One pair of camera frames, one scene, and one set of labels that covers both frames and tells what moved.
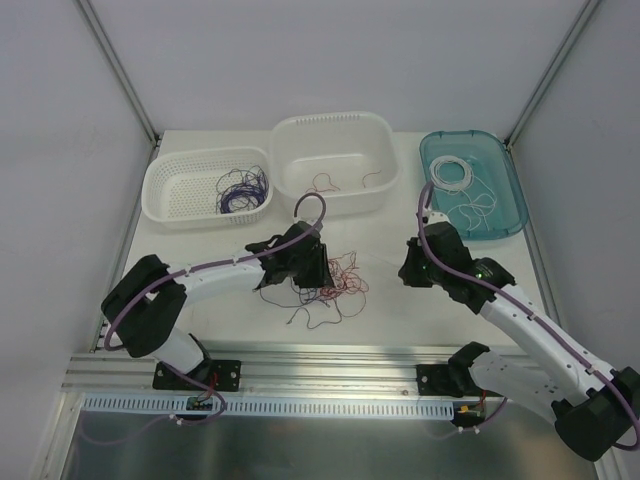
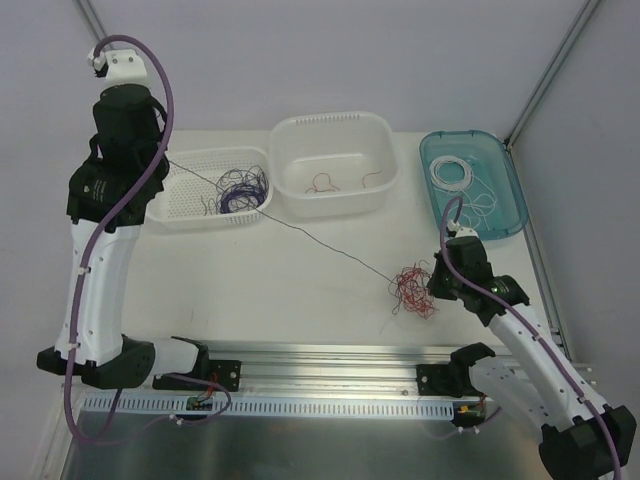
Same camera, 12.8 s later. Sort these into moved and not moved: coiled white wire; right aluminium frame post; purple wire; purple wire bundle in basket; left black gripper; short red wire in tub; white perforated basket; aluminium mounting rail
Moved: left black gripper; purple wire
Not moved: aluminium mounting rail; short red wire in tub; purple wire bundle in basket; white perforated basket; coiled white wire; right aluminium frame post
